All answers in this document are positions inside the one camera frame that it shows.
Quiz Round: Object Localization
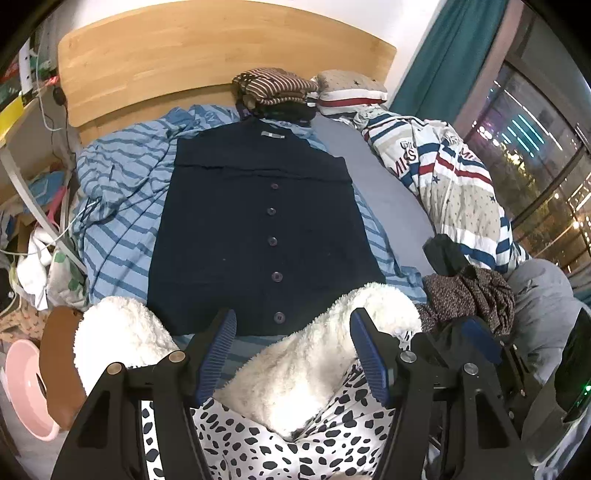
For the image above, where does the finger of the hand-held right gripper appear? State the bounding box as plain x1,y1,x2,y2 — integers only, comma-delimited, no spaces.
462,318,532,398

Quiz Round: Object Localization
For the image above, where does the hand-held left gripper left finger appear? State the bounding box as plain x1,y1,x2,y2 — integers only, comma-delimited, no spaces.
50,308,238,480

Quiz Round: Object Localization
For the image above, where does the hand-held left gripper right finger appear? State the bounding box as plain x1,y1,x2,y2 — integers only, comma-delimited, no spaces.
349,307,536,480

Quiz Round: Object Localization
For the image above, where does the navy button cardigan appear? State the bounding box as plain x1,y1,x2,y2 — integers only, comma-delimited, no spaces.
147,117,386,335

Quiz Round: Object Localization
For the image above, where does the brown speckled garment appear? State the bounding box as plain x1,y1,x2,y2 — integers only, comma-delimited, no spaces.
418,265,515,335

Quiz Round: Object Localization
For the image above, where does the white fleece spotted blanket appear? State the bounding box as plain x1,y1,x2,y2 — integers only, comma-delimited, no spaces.
74,281,423,480

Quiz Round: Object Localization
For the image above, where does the small black garment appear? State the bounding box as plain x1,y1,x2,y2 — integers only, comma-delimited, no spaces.
422,233,469,278

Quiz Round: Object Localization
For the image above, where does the brown stool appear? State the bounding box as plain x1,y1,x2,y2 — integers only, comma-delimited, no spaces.
41,307,93,430

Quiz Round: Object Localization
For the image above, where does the star striped quilt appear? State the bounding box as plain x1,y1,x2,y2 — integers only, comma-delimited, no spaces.
353,108,532,278

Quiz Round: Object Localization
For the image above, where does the grey fitted sheet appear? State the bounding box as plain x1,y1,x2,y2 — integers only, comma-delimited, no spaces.
311,113,437,278

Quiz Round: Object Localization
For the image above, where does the white leaf print cloth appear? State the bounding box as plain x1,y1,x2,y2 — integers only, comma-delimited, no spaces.
46,249,88,308

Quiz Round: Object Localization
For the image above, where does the blue striped bed sheet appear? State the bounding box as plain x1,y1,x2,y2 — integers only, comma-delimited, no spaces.
76,104,428,370

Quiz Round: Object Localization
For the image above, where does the window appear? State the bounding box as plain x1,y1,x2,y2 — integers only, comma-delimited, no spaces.
455,60,591,287

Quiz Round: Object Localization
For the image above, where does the pink plastic basin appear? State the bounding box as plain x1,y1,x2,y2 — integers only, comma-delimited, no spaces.
4,339,61,441

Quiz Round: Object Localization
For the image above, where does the blue packet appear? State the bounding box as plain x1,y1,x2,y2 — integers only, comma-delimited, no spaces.
28,171,68,208

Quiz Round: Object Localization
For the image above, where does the black folded garment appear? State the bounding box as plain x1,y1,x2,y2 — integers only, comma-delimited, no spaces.
235,95,319,123

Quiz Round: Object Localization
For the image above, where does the star striped pillow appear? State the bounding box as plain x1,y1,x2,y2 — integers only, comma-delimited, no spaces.
311,69,389,116

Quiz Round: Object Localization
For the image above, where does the brown striped folded garment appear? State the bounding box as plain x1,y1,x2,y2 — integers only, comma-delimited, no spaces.
232,68,319,107

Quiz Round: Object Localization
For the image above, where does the teal curtain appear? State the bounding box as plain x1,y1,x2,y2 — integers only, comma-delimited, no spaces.
390,0,511,121

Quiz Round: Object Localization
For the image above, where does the wooden headboard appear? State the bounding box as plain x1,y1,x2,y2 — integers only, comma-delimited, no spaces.
58,0,398,144

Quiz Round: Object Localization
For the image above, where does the yellow box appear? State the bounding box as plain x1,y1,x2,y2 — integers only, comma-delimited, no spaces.
0,97,24,134

